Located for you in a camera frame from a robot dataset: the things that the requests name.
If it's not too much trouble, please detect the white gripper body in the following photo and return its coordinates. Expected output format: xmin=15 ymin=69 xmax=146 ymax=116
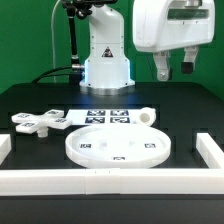
xmin=132 ymin=0 xmax=215 ymax=52

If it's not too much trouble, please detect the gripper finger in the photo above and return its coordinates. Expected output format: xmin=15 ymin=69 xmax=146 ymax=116
xmin=153 ymin=51 xmax=171 ymax=81
xmin=181 ymin=46 xmax=199 ymax=74

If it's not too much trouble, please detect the white round table top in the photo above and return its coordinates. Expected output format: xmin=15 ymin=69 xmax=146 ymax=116
xmin=65 ymin=124 xmax=171 ymax=169

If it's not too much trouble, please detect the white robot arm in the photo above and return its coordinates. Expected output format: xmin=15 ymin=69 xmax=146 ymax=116
xmin=80 ymin=0 xmax=215 ymax=95

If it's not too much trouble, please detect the white marker sheet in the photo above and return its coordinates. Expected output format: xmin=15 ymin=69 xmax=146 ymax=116
xmin=66 ymin=109 xmax=138 ymax=125

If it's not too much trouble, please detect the white U-shaped fence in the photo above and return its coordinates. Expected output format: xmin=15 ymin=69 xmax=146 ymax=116
xmin=0 ymin=133 xmax=224 ymax=196

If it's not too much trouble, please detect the white cross-shaped table base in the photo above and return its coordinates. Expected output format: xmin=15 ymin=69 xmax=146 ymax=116
xmin=11 ymin=109 xmax=72 ymax=138

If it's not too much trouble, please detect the grey cable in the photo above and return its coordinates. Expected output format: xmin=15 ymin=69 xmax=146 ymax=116
xmin=50 ymin=0 xmax=63 ymax=84

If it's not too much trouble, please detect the black cable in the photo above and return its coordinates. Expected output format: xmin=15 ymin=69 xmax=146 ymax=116
xmin=31 ymin=65 xmax=75 ymax=84

